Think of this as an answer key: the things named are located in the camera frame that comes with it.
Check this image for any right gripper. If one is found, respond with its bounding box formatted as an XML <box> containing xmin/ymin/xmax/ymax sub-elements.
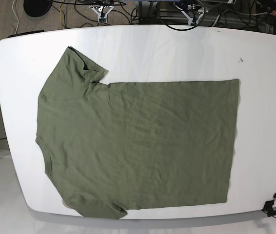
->
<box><xmin>89</xmin><ymin>5</ymin><xmax>114</xmax><ymax>23</ymax></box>

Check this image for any olive green T-shirt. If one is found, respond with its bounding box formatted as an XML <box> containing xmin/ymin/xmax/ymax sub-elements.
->
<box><xmin>36</xmin><ymin>47</ymin><xmax>239</xmax><ymax>219</ymax></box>

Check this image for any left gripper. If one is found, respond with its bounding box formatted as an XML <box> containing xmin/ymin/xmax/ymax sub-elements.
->
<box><xmin>181</xmin><ymin>7</ymin><xmax>205</xmax><ymax>25</ymax></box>

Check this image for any aluminium frame rail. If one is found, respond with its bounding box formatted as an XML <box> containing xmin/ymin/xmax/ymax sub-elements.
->
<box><xmin>134</xmin><ymin>0</ymin><xmax>234</xmax><ymax>25</ymax></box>

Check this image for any yellow floor cable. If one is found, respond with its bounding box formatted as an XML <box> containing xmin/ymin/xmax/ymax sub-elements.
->
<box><xmin>59</xmin><ymin>0</ymin><xmax>67</xmax><ymax>29</ymax></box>

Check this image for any white floor cable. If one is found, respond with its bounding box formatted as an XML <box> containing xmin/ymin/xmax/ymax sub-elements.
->
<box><xmin>11</xmin><ymin>0</ymin><xmax>20</xmax><ymax>35</ymax></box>

